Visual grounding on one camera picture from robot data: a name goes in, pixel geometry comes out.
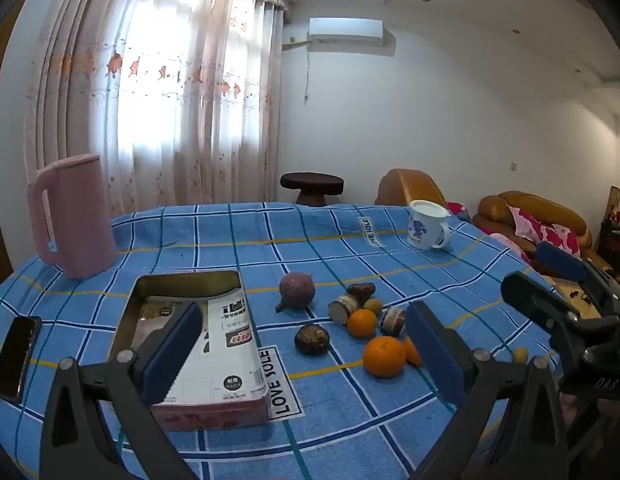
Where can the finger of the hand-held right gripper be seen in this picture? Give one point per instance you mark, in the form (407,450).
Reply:
(560,256)
(535,297)

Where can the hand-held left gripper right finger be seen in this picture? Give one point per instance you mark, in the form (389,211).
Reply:
(435,355)

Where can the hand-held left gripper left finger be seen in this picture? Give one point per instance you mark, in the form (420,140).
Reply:
(172,350)

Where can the small orange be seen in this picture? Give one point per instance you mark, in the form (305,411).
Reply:
(412,352)

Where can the large orange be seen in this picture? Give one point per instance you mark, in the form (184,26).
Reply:
(385,357)

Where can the yellow-green round fruit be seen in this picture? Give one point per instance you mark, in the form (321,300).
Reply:
(374,306)

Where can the medium orange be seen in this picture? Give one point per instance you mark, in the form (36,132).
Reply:
(362,323)

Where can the rectangular metal tin box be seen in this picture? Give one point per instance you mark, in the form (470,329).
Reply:
(250,410)

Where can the brown date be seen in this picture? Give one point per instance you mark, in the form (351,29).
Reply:
(360,289)

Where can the small cylindrical jar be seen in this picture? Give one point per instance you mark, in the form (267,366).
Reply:
(342,307)

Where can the dark brown round fruit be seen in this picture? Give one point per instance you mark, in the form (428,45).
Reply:
(312,340)

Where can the pink floral cushion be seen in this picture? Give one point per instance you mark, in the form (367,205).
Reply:
(545,232)

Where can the wooden side table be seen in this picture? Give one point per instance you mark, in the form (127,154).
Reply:
(565,292)

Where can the pink cloth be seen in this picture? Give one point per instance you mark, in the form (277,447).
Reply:
(505,242)

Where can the printed white packet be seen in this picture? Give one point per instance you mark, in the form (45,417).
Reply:
(229,355)

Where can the small yellow fruit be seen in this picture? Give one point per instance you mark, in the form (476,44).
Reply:
(521,355)

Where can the dark red flower decoration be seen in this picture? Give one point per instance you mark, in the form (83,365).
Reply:
(617,240)

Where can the brown leather sofa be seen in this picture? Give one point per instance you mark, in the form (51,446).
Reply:
(495,210)

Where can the white mug blue print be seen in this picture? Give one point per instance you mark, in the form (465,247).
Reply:
(422,230)

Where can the purple round fruit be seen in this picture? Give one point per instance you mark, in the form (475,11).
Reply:
(297,290)

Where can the black smartphone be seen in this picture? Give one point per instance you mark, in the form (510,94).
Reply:
(14,360)

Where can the pink electric kettle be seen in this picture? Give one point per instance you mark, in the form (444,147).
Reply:
(79,220)

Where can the blue checked tablecloth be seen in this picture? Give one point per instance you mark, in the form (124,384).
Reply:
(290,240)

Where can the orange chair back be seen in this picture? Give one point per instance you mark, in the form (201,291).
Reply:
(405,187)

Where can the dark wooden stool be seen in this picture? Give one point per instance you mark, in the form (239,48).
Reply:
(312,182)

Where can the sheer floral curtain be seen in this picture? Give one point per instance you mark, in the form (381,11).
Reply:
(189,110)

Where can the white air conditioner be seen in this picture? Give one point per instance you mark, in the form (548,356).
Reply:
(345,29)

